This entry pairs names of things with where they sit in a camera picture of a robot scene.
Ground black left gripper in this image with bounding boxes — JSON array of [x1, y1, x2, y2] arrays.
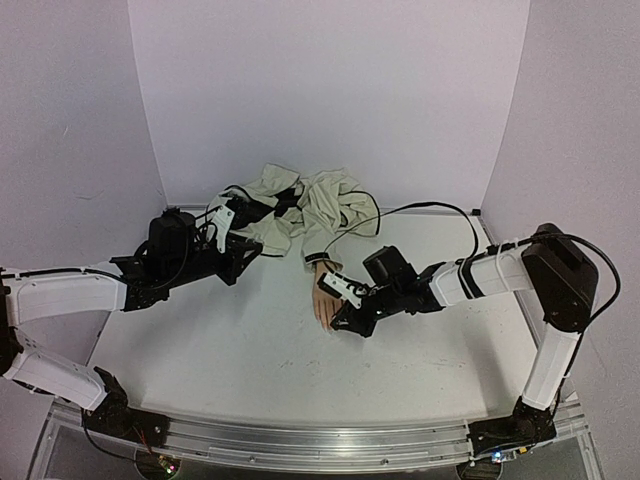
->
[[166, 235, 263, 290]]

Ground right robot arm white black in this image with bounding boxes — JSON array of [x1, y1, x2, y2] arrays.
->
[[318, 223, 599, 451]]

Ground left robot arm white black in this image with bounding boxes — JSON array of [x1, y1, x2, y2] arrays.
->
[[1, 207, 263, 437]]

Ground mannequin hand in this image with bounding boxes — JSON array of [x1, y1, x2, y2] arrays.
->
[[312, 260, 343, 333]]

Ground beige jacket with black lining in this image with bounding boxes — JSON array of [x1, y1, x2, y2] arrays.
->
[[204, 164, 381, 266]]

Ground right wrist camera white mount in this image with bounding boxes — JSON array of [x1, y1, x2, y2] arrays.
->
[[317, 272, 370, 309]]

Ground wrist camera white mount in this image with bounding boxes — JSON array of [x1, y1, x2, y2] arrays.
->
[[205, 205, 235, 253], [317, 272, 370, 309]]

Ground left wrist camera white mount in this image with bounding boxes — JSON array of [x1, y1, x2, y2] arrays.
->
[[205, 205, 235, 253]]

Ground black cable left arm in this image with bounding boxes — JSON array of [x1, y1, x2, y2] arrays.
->
[[139, 209, 221, 291]]

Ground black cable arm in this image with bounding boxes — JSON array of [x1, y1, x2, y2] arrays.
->
[[139, 209, 221, 291], [324, 201, 481, 271]]

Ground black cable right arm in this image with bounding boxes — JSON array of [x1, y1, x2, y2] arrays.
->
[[324, 201, 481, 271]]

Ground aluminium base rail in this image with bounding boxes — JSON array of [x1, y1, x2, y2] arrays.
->
[[28, 400, 603, 479]]

